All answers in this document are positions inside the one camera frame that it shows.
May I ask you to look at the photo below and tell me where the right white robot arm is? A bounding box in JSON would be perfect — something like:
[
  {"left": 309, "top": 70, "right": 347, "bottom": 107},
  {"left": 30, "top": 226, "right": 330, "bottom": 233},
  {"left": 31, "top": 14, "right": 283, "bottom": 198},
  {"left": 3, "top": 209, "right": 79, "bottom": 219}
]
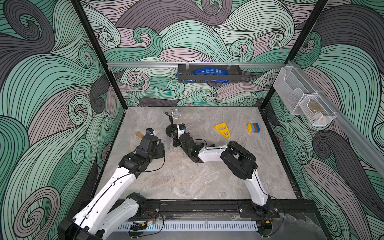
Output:
[{"left": 170, "top": 133, "right": 271, "bottom": 209}]

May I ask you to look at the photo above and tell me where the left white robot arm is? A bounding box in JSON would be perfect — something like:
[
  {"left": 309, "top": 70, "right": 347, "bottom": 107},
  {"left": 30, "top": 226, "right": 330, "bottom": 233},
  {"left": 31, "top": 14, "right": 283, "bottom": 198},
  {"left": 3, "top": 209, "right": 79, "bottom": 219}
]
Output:
[{"left": 58, "top": 134, "right": 165, "bottom": 240}]

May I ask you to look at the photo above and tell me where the brown wooden block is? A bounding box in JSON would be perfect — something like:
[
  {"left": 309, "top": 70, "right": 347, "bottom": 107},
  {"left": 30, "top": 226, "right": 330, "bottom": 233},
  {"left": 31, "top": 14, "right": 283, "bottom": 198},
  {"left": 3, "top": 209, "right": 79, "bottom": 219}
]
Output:
[{"left": 136, "top": 132, "right": 145, "bottom": 139}]

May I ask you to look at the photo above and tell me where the yellow triangle toy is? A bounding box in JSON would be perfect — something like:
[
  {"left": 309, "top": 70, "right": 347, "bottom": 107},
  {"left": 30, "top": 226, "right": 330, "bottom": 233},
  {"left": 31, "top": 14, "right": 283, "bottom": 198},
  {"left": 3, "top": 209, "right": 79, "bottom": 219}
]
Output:
[{"left": 214, "top": 123, "right": 231, "bottom": 139}]

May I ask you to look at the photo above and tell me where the multicolour block stack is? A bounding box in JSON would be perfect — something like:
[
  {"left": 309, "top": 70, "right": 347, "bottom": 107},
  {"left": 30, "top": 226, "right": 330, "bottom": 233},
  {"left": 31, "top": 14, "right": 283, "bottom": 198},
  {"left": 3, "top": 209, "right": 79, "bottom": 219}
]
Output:
[{"left": 247, "top": 123, "right": 261, "bottom": 133}]

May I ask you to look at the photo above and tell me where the blue item in tray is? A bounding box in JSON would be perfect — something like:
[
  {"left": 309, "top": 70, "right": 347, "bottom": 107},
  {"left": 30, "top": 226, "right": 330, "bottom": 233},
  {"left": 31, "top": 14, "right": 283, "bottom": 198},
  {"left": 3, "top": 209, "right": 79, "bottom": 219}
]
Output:
[{"left": 193, "top": 68, "right": 228, "bottom": 76}]

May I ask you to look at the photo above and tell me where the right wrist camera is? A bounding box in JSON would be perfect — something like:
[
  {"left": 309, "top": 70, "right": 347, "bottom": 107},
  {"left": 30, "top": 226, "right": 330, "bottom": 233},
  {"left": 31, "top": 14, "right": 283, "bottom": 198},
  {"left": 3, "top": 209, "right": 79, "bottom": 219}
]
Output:
[{"left": 177, "top": 124, "right": 186, "bottom": 139}]

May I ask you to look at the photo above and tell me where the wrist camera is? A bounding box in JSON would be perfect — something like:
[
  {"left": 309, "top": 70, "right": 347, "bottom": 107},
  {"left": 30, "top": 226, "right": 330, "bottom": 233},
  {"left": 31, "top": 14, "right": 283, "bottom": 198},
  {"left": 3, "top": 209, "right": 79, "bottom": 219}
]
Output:
[
  {"left": 177, "top": 124, "right": 186, "bottom": 139},
  {"left": 146, "top": 128, "right": 155, "bottom": 135}
]

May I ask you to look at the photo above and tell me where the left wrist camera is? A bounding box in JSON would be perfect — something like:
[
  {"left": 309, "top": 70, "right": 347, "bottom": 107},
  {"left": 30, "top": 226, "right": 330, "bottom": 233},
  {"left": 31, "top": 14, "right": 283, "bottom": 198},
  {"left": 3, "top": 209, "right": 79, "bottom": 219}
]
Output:
[{"left": 146, "top": 128, "right": 155, "bottom": 135}]

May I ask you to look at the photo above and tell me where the black wall tray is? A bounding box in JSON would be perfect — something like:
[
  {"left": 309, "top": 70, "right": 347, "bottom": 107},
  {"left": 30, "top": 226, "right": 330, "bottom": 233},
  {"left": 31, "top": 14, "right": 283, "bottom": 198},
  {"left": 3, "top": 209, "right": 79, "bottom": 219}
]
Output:
[{"left": 176, "top": 64, "right": 243, "bottom": 84}]

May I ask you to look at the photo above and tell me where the white slotted cable duct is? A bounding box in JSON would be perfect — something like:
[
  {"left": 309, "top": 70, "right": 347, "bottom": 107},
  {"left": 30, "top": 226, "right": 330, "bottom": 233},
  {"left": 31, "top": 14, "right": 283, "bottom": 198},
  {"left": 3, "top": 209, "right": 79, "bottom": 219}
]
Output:
[{"left": 115, "top": 220, "right": 259, "bottom": 232}]

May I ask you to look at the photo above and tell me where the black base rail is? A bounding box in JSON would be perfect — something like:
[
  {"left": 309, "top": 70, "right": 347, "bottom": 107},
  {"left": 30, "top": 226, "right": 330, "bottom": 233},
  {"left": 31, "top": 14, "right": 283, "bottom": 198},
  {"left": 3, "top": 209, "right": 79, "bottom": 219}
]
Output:
[{"left": 129, "top": 200, "right": 320, "bottom": 222}]

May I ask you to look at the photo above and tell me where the aluminium rail back wall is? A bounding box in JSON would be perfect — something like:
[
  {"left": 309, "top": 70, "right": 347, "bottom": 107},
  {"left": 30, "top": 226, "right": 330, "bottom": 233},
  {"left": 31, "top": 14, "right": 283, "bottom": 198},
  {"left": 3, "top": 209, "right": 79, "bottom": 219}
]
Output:
[{"left": 107, "top": 61, "right": 286, "bottom": 69}]

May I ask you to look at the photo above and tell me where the aluminium rail wall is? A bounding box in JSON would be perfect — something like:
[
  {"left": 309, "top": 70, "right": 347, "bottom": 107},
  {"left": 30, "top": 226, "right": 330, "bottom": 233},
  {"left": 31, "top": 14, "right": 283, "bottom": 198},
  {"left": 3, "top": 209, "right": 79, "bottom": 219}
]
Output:
[
  {"left": 286, "top": 61, "right": 384, "bottom": 176},
  {"left": 107, "top": 61, "right": 286, "bottom": 69}
]

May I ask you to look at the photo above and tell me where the clear wall bin large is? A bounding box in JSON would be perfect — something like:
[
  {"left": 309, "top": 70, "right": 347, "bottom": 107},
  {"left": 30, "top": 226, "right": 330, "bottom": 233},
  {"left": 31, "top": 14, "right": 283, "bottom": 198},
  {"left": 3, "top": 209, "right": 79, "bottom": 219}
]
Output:
[{"left": 273, "top": 66, "right": 310, "bottom": 116}]

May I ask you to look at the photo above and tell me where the clear wall bin small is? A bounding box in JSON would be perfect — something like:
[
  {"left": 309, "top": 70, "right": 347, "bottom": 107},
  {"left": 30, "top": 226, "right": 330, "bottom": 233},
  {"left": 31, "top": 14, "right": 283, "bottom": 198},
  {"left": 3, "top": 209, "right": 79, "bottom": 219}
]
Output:
[{"left": 299, "top": 94, "right": 337, "bottom": 127}]

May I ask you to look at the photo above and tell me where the aluminium rail right wall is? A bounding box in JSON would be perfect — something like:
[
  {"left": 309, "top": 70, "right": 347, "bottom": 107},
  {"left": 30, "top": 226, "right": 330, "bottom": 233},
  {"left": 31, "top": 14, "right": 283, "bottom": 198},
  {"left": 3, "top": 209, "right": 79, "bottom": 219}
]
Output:
[{"left": 286, "top": 61, "right": 384, "bottom": 176}]

